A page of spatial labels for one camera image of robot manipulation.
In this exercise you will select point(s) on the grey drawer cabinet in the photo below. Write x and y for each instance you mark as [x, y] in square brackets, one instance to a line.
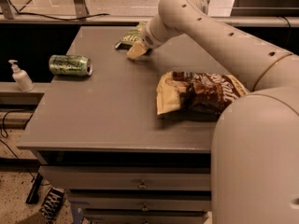
[97, 137]

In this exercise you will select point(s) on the black white sneaker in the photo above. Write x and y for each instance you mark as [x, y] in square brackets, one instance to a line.
[52, 205]

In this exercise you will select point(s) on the drawer knob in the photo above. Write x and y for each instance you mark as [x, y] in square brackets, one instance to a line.
[144, 208]
[142, 185]

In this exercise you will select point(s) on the green jalapeno chip bag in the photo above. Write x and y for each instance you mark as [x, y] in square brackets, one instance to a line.
[130, 37]

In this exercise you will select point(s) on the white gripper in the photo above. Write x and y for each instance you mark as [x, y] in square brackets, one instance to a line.
[147, 39]

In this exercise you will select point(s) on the top drawer knob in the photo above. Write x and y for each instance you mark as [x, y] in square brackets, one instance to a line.
[142, 185]

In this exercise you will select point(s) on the white pump bottle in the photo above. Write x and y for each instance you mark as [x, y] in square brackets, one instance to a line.
[21, 77]

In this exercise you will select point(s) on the green soda can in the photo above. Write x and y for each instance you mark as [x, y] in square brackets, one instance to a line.
[70, 65]

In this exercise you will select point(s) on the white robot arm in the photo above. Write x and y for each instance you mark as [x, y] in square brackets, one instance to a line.
[255, 147]

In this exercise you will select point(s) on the brown chip bag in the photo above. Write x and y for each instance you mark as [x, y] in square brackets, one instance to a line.
[200, 92]

